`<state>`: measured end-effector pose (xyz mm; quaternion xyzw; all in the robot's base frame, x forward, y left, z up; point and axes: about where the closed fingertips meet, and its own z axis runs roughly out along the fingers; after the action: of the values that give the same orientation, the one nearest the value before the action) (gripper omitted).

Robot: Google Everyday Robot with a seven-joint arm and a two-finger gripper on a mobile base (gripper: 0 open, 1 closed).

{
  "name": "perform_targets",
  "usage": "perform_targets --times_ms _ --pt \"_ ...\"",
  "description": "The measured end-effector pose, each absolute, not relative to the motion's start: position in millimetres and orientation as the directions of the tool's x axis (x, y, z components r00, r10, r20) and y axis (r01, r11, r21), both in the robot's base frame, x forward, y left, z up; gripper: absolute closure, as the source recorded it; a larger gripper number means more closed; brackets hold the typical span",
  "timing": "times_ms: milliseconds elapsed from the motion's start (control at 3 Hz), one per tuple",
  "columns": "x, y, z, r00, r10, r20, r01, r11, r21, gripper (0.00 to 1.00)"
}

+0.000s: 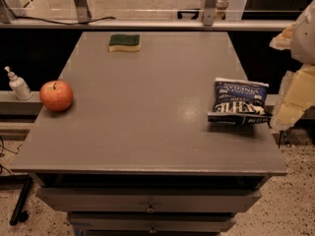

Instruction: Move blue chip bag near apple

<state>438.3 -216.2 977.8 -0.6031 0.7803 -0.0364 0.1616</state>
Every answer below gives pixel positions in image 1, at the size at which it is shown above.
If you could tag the green yellow sponge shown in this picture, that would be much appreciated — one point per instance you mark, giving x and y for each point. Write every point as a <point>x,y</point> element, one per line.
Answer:
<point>124,42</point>

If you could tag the grey drawer cabinet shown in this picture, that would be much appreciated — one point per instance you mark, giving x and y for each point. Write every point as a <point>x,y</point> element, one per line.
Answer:
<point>140,121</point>

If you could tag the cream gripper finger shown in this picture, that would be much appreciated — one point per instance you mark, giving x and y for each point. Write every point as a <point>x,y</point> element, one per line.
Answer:
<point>283,40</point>
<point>296,95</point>

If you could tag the metal frame post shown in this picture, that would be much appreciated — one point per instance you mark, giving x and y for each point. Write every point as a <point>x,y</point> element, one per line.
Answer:
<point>209,12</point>
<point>83,12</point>

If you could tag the metal frame post right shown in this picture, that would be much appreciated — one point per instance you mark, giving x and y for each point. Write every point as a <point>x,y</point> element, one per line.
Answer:
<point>209,12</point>

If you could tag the top drawer with knob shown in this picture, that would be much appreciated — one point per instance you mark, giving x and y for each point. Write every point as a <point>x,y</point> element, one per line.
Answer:
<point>148,200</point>

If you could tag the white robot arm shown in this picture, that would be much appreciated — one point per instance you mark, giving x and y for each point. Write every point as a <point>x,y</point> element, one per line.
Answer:
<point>303,38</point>

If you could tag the white pump bottle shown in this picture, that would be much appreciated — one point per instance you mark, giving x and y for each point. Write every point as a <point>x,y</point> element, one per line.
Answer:
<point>18,85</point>

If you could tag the metal frame post left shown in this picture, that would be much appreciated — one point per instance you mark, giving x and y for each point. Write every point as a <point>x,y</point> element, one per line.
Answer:
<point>83,12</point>

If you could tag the red apple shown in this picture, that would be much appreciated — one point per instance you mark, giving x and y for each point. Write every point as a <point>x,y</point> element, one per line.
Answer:
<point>56,95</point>

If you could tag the blue chip bag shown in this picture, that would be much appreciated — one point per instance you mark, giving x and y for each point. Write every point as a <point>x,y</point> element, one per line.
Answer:
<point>239,102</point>

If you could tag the black stand leg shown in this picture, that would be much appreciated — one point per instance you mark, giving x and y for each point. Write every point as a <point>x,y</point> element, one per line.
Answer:
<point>19,214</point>

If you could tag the drawer with knob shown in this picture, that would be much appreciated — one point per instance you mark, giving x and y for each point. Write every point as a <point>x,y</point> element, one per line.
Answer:
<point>148,200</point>
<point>151,223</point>

